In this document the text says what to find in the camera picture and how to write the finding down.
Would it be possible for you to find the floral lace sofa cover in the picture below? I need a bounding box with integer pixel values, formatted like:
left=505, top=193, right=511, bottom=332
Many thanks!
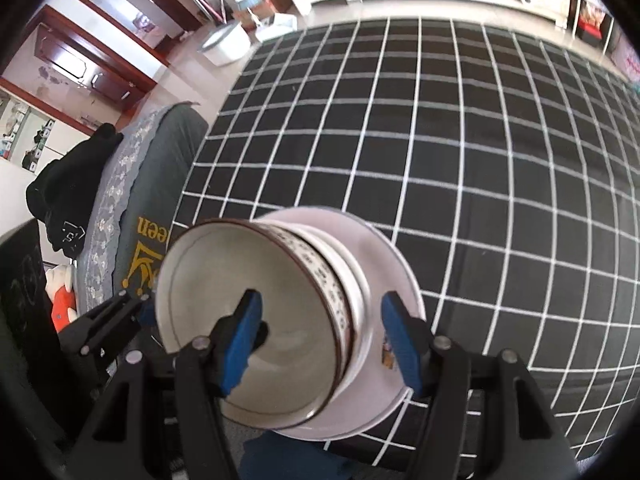
left=80, top=107, right=173, bottom=311

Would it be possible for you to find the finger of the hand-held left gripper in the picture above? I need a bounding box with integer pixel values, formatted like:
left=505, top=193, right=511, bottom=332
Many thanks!
left=59, top=290, right=158, bottom=361

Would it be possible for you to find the white plastic basin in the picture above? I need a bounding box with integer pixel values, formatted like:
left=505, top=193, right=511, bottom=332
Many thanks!
left=197, top=22, right=251, bottom=67

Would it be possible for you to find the grey pillow with yellow print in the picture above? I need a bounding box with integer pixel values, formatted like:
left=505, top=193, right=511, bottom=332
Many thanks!
left=115, top=101, right=210, bottom=311

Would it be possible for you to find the white box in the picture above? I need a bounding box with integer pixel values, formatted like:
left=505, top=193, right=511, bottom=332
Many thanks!
left=255, top=14, right=299, bottom=43

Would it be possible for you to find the red wooden door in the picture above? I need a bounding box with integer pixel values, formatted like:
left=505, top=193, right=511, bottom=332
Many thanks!
left=0, top=4, right=160, bottom=133
left=62, top=0, right=208, bottom=68

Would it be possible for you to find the red white plush toy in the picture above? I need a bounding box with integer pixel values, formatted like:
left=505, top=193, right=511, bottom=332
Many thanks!
left=44, top=265, right=78, bottom=333

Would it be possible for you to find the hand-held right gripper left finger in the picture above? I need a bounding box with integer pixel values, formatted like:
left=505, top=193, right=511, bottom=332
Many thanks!
left=65, top=287, right=271, bottom=480

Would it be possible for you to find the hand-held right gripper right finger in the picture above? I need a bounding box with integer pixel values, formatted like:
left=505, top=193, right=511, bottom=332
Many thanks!
left=380, top=290, right=581, bottom=480

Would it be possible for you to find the pink bag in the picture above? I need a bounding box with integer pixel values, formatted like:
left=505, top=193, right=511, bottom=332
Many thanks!
left=612, top=40, right=640, bottom=83

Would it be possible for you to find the floral patterned ceramic bowl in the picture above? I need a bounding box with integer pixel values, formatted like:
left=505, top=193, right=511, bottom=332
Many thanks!
left=154, top=219, right=371, bottom=431

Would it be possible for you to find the black garment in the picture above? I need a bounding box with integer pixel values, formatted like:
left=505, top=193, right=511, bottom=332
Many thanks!
left=26, top=122, right=124, bottom=253

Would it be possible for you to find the red box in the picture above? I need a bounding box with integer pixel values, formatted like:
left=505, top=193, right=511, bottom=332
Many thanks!
left=575, top=0, right=616, bottom=46

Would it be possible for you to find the white ceramic bowl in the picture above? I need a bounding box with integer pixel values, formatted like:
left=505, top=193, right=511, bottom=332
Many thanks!
left=300, top=225, right=374, bottom=378

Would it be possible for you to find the white bear print plate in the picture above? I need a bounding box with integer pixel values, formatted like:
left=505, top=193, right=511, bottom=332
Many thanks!
left=252, top=206, right=427, bottom=442

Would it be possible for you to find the black white checked tablecloth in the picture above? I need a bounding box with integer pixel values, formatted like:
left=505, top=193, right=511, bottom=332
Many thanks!
left=172, top=17, right=640, bottom=480

